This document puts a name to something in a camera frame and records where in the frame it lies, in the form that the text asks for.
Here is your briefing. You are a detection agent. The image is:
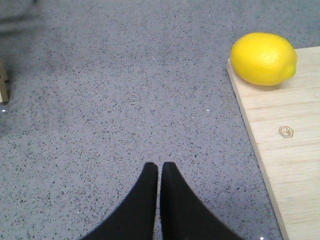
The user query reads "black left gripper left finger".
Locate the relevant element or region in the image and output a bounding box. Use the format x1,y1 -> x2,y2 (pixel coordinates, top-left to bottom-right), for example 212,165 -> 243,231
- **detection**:
83,162 -> 158,240

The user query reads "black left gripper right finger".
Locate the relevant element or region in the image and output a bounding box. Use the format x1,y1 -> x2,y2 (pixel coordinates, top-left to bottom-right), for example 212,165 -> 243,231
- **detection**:
160,162 -> 241,240

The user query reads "light wooden cutting board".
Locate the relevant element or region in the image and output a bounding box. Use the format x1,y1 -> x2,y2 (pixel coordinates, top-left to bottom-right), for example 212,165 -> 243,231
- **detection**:
226,46 -> 320,240

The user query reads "yellow lemon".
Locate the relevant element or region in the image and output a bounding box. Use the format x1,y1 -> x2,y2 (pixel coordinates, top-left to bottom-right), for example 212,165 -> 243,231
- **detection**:
230,32 -> 298,86

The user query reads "tan object at table edge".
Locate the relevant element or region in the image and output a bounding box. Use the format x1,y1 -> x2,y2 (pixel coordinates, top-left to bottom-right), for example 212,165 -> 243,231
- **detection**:
0,60 -> 9,103

